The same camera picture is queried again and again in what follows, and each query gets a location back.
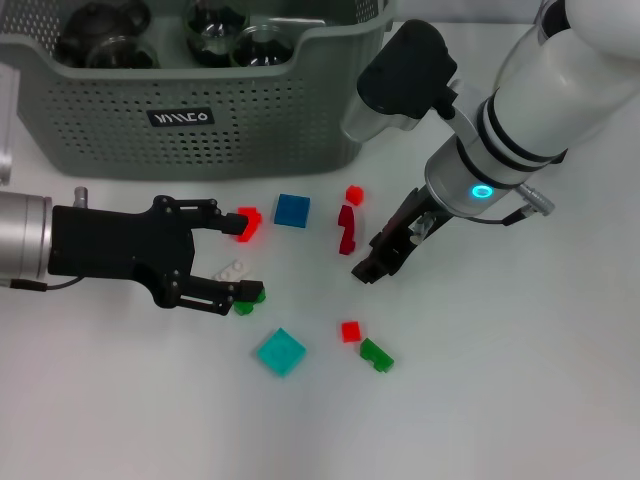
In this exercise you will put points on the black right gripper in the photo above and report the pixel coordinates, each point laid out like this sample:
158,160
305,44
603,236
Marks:
410,225

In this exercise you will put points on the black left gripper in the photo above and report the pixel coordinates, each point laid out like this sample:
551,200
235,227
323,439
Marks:
115,245

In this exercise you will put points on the dark red brick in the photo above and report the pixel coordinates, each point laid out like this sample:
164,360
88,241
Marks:
346,225

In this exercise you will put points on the small red brick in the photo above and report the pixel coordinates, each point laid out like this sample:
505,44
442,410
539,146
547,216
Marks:
354,195
351,331

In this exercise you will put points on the green brick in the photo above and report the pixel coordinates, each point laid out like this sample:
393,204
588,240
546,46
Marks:
245,307
375,354

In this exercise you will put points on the glass teacup black holder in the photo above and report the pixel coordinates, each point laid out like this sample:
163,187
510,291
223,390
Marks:
120,52
262,50
215,30

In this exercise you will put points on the grey-green perforated storage bin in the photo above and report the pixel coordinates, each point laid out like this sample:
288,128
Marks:
250,100

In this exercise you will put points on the white brick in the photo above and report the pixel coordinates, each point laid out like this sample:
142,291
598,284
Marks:
231,270

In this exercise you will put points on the bright red slope brick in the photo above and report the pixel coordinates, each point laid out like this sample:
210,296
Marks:
254,222

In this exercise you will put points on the blue square plate brick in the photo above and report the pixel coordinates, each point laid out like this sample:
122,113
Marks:
292,210

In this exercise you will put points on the teal square plate brick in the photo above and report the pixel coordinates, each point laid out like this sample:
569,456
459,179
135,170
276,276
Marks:
281,352

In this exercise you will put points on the left gripper silver plug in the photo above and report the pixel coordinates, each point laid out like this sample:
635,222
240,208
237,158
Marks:
80,197

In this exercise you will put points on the dark clay teapot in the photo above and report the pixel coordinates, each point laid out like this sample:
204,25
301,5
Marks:
95,20

